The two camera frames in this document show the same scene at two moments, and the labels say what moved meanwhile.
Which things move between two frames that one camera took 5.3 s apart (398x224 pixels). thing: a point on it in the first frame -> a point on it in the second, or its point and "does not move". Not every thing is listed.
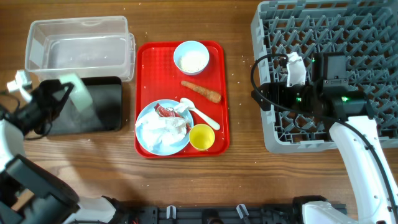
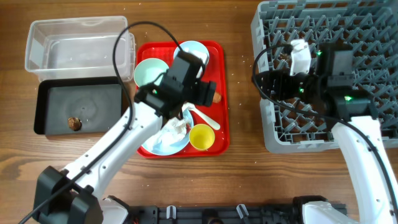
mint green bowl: (79, 96) -> (148, 70)
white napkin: (157, 130) does not move
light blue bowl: (191, 58) does not move
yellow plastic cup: (202, 137) does not move
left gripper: (47, 96) -> (204, 92)
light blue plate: (148, 111) does not move
